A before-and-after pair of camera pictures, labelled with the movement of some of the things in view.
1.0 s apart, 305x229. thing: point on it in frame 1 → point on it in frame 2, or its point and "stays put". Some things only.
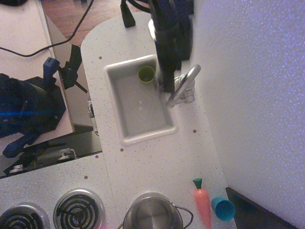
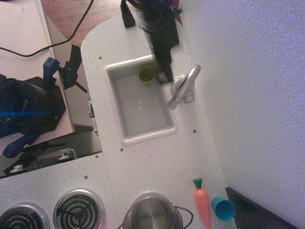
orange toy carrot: [202, 202] stays put
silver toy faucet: [185, 88] stays put
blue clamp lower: [16, 148] stays put
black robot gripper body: [170, 26] → [158, 19]
